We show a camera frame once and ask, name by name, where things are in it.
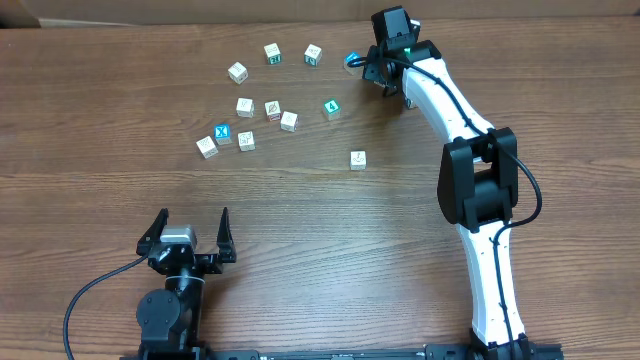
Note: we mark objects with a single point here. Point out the wooden cube green letter side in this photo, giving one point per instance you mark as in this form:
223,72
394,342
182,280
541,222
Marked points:
273,54

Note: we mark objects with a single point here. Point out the wooden cube with hook drawing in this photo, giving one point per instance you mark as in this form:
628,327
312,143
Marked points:
358,160

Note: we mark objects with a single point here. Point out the blue top wooden cube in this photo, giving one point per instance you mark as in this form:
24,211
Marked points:
349,58

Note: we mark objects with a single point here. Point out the wooden cube red Y side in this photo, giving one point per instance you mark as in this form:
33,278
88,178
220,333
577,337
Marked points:
273,111

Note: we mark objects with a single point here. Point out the wooden cube green J side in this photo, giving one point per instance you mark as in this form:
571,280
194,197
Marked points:
312,55

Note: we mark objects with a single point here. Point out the wooden cube letter I side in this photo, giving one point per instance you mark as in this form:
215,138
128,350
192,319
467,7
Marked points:
246,141

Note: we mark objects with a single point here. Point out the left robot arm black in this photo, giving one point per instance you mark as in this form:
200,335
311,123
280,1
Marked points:
169,317

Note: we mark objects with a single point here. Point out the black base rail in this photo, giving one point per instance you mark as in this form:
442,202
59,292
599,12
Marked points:
428,352

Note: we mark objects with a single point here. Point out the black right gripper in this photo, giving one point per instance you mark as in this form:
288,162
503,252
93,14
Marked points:
374,66

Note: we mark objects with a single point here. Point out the wooden cube ice cream drawing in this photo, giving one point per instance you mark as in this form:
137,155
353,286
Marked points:
289,121

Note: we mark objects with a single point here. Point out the plain wooden cube far left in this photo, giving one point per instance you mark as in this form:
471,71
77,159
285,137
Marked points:
238,73

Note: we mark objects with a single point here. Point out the blue letter X cube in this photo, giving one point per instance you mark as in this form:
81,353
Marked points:
222,134

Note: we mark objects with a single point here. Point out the green number four cube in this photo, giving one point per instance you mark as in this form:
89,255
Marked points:
332,109

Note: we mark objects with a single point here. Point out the wooden cube globe drawing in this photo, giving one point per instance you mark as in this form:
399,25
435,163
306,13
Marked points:
245,107

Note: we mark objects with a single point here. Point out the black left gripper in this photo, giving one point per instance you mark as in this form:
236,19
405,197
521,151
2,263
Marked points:
224,244

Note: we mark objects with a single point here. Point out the wooden cube blue X side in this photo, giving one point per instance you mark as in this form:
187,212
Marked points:
410,104

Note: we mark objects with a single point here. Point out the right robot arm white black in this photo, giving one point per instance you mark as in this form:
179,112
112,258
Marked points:
477,187

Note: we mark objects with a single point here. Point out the cardboard backdrop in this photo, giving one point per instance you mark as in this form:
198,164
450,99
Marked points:
33,13

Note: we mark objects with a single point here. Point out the wooden cube fish drawing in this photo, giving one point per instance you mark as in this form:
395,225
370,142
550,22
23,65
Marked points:
207,147

